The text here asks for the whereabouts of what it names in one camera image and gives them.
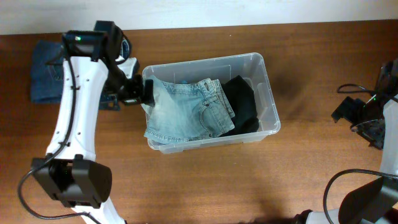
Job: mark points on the clear plastic storage bin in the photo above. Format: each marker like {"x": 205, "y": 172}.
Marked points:
{"x": 250, "y": 67}

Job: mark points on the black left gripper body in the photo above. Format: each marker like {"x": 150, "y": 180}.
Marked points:
{"x": 129, "y": 91}

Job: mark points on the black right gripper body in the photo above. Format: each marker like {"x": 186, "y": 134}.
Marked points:
{"x": 367, "y": 114}

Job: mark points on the light blue jeans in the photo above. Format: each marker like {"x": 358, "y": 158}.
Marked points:
{"x": 188, "y": 111}

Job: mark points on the black garment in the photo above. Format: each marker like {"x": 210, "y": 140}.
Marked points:
{"x": 241, "y": 98}

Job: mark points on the dark blue jeans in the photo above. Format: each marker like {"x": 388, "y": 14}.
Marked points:
{"x": 47, "y": 75}

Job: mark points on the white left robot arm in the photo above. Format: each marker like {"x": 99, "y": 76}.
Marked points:
{"x": 69, "y": 172}

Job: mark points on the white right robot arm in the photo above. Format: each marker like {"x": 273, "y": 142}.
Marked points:
{"x": 373, "y": 202}

